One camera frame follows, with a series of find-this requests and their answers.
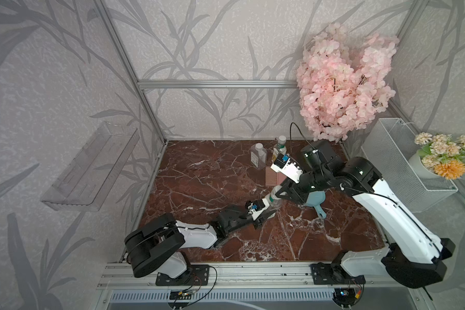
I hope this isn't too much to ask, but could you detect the blue dustpan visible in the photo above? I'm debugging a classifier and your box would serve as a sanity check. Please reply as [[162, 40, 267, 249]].
[[303, 191, 327, 219]]

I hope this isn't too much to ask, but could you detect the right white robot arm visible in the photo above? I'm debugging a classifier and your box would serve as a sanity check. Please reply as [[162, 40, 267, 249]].
[[271, 141, 455, 289]]

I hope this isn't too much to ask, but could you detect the potted pastel flower bouquet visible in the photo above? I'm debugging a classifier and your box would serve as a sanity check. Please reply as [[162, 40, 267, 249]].
[[409, 133, 465, 180]]

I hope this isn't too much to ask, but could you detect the pink artificial blossom tree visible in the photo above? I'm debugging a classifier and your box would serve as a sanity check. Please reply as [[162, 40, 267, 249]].
[[296, 23, 399, 142]]

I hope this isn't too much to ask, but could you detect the clear acrylic wall shelf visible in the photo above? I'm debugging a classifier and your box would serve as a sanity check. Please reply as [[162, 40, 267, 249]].
[[41, 122, 140, 212]]

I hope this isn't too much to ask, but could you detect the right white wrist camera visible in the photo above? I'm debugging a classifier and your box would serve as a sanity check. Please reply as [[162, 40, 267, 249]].
[[271, 154, 303, 183]]

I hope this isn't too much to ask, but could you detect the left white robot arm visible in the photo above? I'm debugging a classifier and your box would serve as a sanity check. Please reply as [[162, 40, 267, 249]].
[[124, 200, 278, 278]]

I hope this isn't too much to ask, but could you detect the square clear plastic bottle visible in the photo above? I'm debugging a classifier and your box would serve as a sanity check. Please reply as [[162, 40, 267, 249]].
[[250, 144, 267, 169]]

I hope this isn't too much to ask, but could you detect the white wire mesh basket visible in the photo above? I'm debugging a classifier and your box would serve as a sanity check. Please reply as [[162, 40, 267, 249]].
[[361, 118, 458, 213]]

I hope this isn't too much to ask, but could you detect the right base wiring bundle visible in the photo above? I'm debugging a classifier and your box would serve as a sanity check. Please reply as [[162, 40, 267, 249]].
[[332, 285, 365, 309]]

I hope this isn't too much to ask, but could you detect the left black base cable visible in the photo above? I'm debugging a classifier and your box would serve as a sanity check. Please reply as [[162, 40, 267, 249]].
[[167, 263, 218, 310]]

